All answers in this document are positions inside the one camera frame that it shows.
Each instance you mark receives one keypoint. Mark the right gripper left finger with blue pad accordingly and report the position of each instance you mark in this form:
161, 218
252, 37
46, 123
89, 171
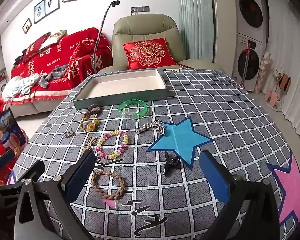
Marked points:
32, 220

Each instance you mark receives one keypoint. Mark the small silver brooch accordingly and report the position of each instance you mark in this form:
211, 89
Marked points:
68, 134

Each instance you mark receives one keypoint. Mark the flexible gooseneck phone stand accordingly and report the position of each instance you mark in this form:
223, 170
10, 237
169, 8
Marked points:
112, 4

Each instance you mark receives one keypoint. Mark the wall switch panel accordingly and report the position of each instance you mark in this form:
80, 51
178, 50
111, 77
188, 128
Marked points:
140, 9

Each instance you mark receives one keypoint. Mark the blue paper star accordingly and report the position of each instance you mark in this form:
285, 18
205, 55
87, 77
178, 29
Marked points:
181, 139

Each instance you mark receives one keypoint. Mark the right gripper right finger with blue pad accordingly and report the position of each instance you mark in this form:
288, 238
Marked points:
261, 220

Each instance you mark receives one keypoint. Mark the upper white washing machine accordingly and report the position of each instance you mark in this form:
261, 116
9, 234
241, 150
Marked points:
250, 19

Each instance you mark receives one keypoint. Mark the white washing machine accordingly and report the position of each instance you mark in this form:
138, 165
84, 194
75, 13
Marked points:
247, 61
250, 19

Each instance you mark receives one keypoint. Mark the pink paper star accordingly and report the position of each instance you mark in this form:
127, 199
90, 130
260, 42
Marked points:
288, 180

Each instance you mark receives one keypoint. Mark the black claw hair clip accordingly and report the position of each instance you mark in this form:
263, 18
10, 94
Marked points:
171, 163

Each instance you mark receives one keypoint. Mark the silver rhinestone hair clip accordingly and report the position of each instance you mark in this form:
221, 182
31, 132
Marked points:
156, 124

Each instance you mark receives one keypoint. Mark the teal curtain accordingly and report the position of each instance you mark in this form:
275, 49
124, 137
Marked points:
197, 28

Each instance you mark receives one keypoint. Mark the pink decorative ornament stand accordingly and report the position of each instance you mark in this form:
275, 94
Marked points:
274, 98

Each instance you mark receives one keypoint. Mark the lower white washing machine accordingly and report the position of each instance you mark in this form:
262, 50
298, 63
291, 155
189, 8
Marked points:
247, 61

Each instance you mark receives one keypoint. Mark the green leather armchair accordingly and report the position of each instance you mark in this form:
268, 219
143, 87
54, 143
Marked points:
143, 27

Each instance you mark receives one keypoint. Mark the green translucent bangle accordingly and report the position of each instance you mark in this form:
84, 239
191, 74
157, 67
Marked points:
133, 109

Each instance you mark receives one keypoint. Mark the beige bow hair clip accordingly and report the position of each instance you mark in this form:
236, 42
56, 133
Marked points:
89, 143

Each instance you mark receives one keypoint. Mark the white sheer curtain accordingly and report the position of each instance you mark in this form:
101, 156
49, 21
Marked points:
284, 46

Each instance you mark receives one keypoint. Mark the red embroidered cushion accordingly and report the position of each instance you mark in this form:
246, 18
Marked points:
148, 54

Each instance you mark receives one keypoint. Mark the sofa with red blanket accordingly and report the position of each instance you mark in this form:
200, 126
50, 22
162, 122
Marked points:
75, 50

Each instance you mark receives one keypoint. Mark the grey garment on sofa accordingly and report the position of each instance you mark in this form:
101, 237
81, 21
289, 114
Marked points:
57, 73

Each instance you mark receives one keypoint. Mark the white clothes pile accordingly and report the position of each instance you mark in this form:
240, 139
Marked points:
19, 85

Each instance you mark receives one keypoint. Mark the grey-green jewelry tray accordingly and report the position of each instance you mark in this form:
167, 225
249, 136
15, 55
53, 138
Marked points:
115, 88

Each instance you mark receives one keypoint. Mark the small black picture frame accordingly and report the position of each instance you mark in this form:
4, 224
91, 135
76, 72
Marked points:
27, 25

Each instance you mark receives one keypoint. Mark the grey checked tablecloth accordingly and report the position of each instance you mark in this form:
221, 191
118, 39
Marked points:
181, 204

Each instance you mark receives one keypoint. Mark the double black picture frame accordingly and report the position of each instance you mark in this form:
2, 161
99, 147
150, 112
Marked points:
44, 8

